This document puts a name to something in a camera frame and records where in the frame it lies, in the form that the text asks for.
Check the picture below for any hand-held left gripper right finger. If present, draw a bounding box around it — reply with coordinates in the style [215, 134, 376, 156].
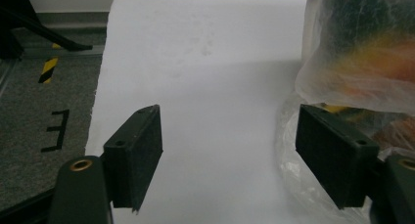
[295, 104, 381, 210]

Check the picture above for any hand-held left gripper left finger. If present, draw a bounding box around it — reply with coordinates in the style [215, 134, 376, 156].
[103, 104, 163, 213]

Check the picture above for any clear printed plastic bag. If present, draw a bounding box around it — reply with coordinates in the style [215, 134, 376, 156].
[275, 0, 415, 224]

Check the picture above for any black tape floor marking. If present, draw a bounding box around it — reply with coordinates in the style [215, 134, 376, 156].
[41, 109, 70, 154]

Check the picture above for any yellow black striped floor tape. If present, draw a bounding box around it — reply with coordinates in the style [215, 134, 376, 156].
[38, 56, 60, 85]

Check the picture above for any black metal stand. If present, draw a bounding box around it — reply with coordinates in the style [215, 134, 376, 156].
[0, 0, 94, 61]

